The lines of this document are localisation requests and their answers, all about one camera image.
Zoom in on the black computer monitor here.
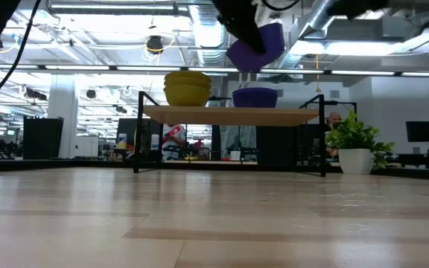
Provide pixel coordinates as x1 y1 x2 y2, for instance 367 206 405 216
406 121 429 143

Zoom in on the silver ribbed air duct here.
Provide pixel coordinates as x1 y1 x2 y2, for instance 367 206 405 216
188 3 230 68
279 0 352 68

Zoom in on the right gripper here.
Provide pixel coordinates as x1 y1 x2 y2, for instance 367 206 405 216
210 0 267 54

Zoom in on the yellow patterned mini bowl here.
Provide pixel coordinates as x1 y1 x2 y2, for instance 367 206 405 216
164 70 212 90
163 80 212 107

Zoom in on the wooden shelf with black legs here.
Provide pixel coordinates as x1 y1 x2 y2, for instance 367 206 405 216
133 91 358 178

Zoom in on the long horizontal light bar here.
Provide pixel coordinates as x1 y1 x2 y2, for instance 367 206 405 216
0 63 429 78

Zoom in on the blue plastic mini bowl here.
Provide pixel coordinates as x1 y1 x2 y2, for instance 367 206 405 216
232 87 279 109
226 22 286 74

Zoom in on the black cabinet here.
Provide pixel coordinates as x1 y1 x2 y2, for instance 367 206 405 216
255 124 301 165

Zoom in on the black aluminium table frame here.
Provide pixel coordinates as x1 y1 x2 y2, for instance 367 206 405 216
0 158 429 182

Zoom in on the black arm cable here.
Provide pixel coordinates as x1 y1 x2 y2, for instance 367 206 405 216
0 0 43 130

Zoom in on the green plant in white pot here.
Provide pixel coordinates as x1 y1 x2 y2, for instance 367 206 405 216
325 109 396 175

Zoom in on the black room partition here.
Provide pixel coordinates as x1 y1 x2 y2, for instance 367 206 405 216
23 116 65 160

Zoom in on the dark computer monitor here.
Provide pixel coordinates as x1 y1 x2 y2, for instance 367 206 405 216
116 118 152 150

